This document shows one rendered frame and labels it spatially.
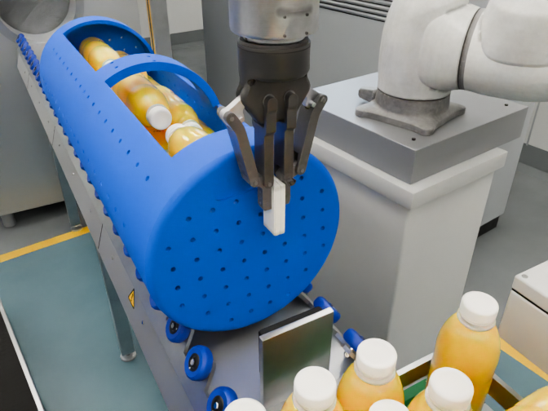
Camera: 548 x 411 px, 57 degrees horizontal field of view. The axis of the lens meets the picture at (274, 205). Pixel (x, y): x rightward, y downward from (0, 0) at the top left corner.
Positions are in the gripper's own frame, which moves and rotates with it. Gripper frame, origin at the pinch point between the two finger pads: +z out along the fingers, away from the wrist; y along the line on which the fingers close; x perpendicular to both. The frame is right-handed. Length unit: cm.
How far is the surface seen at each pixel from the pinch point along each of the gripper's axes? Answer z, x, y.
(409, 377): 19.7, -16.9, 10.2
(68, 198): 96, 192, -9
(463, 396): 5.8, -28.5, 3.4
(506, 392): 18.6, -24.8, 18.0
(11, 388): 101, 87, -47
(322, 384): 5.8, -21.2, -6.8
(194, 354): 18.7, -0.7, -12.4
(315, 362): 18.6, -9.7, 0.6
